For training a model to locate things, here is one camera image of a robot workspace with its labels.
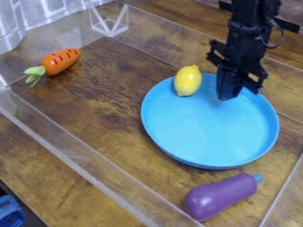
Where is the yellow toy lemon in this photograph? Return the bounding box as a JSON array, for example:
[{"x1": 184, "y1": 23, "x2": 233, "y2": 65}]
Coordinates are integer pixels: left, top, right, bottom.
[{"x1": 173, "y1": 65, "x2": 202, "y2": 97}]

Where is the blue plastic object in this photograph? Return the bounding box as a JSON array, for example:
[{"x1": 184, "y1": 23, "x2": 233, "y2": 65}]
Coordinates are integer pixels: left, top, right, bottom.
[{"x1": 0, "y1": 195, "x2": 26, "y2": 227}]

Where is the black cable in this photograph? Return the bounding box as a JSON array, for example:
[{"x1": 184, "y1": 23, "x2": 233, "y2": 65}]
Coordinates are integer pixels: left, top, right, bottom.
[{"x1": 258, "y1": 17, "x2": 285, "y2": 50}]

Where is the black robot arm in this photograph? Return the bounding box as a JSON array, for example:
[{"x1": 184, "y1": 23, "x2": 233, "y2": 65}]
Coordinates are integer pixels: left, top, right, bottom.
[{"x1": 206, "y1": 0, "x2": 284, "y2": 101}]

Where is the purple toy eggplant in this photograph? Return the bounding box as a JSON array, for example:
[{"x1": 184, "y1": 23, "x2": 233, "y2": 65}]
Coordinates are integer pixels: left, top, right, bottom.
[{"x1": 184, "y1": 173, "x2": 262, "y2": 222}]

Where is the clear acrylic enclosure wall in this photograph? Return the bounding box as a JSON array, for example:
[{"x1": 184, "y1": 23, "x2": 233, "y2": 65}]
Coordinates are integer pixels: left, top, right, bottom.
[{"x1": 0, "y1": 0, "x2": 303, "y2": 227}]

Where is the orange toy carrot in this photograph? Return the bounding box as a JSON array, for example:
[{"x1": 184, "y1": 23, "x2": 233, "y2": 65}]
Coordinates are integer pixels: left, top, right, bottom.
[{"x1": 24, "y1": 48, "x2": 81, "y2": 86}]

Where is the blue round tray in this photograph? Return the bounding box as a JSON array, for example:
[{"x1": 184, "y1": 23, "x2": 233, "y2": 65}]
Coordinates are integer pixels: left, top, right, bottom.
[{"x1": 141, "y1": 74, "x2": 278, "y2": 170}]

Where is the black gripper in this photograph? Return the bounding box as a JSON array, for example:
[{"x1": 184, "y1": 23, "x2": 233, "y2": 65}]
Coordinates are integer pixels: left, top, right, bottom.
[{"x1": 206, "y1": 20, "x2": 268, "y2": 100}]

